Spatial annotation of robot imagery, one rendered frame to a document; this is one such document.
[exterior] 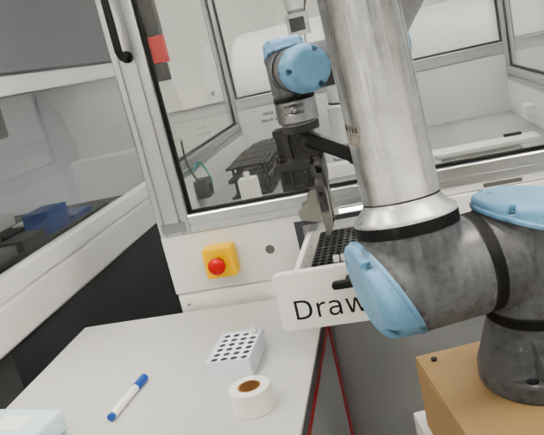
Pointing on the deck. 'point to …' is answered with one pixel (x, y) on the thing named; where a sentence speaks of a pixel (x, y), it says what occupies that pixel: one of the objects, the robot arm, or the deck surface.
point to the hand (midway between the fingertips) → (332, 224)
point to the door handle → (115, 34)
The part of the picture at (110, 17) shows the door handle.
